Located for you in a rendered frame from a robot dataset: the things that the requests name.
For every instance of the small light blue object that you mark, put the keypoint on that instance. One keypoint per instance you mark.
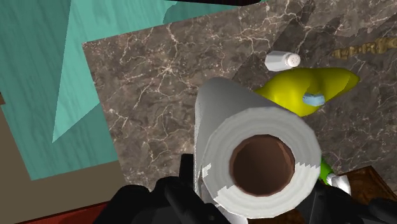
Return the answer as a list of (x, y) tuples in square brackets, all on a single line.
[(314, 100)]

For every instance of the green and white bottle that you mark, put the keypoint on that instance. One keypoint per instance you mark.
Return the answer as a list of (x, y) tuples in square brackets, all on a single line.
[(325, 172)]

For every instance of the white paper towel roll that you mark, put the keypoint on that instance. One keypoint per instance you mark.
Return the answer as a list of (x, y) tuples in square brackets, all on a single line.
[(223, 105)]

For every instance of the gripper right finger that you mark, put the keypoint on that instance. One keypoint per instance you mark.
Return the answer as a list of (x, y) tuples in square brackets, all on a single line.
[(335, 208)]

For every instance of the yellow curved object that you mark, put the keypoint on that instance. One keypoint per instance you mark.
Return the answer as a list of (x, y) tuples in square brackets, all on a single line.
[(288, 90)]

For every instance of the dark wooden box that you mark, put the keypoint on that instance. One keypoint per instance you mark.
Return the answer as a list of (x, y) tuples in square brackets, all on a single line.
[(369, 183)]

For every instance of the white salt shaker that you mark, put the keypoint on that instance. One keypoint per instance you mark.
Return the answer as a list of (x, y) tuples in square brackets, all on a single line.
[(279, 61)]

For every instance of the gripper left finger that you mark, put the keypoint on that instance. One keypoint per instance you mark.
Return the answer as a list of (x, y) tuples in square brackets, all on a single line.
[(173, 201)]

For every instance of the brown knobbly elongated object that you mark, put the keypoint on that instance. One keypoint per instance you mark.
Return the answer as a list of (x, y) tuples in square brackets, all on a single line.
[(366, 48)]

